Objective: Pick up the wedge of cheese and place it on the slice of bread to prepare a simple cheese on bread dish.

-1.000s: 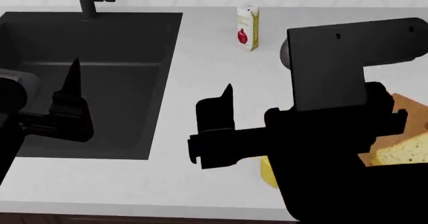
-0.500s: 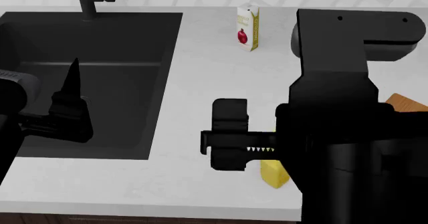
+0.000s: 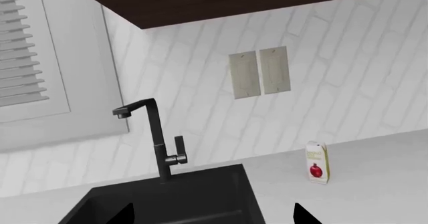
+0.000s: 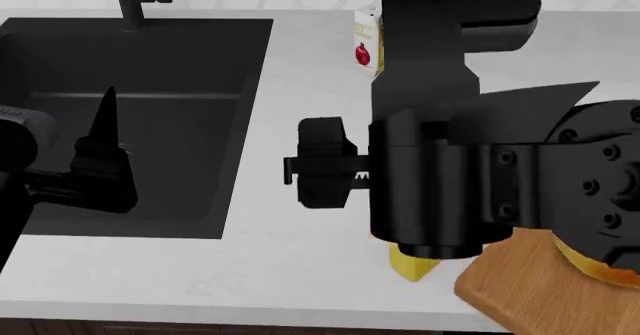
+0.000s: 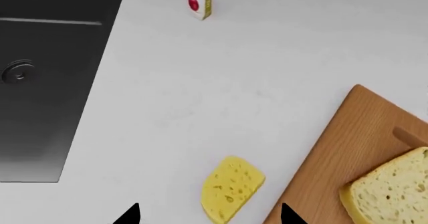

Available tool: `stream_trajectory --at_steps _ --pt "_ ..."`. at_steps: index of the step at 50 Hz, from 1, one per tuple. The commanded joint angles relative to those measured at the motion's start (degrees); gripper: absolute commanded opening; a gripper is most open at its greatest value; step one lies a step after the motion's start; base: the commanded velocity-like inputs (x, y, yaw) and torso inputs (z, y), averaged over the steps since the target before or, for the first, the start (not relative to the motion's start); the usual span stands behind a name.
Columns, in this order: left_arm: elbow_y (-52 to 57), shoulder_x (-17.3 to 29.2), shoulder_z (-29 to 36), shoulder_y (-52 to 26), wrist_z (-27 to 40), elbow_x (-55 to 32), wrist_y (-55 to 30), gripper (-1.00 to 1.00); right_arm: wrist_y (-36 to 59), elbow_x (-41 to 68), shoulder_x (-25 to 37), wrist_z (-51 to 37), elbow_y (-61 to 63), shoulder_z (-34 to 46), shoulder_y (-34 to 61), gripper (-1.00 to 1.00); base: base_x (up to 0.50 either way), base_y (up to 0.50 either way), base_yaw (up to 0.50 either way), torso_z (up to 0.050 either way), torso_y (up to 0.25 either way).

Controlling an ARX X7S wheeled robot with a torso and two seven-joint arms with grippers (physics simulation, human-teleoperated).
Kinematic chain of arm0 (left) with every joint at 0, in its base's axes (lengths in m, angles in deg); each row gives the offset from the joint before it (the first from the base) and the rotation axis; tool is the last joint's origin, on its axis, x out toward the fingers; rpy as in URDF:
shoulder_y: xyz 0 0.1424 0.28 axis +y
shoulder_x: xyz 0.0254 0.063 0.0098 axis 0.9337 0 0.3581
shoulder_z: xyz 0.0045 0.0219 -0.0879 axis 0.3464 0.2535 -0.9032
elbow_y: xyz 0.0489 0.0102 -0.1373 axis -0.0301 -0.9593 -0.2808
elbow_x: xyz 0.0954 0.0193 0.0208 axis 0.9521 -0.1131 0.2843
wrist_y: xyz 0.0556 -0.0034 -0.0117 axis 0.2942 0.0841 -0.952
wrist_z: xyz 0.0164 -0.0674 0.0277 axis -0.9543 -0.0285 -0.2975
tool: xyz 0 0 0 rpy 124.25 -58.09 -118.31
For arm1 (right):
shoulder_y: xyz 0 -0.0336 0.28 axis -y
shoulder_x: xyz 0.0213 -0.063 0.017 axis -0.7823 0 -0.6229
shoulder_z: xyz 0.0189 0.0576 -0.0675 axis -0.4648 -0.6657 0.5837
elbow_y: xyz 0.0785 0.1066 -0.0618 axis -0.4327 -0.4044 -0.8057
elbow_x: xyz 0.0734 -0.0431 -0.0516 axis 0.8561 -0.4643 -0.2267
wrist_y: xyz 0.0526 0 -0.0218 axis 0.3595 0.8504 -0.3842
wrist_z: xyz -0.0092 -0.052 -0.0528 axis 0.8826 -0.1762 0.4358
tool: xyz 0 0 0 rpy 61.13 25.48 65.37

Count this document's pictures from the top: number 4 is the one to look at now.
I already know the slice of bread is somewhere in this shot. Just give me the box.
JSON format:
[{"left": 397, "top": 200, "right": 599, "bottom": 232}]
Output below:
[{"left": 549, "top": 234, "right": 640, "bottom": 288}]

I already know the pomegranate juice carton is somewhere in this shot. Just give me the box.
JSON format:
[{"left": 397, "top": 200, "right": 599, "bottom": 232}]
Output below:
[{"left": 353, "top": 5, "right": 387, "bottom": 79}]

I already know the yellow cheese wedge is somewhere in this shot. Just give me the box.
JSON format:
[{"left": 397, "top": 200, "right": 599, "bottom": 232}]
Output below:
[{"left": 388, "top": 243, "right": 442, "bottom": 284}]

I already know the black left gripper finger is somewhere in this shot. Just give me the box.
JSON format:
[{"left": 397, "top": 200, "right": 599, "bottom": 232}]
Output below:
[{"left": 78, "top": 85, "right": 120, "bottom": 146}]

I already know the black kitchen sink basin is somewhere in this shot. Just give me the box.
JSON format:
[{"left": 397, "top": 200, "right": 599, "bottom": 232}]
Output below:
[{"left": 0, "top": 17, "right": 275, "bottom": 241}]

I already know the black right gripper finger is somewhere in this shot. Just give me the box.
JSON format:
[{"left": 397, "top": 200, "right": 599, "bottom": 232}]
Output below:
[
  {"left": 283, "top": 116, "right": 372, "bottom": 210},
  {"left": 370, "top": 0, "right": 542, "bottom": 125}
]

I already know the wooden cutting board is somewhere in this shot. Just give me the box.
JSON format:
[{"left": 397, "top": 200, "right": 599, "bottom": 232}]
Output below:
[{"left": 453, "top": 226, "right": 640, "bottom": 335}]

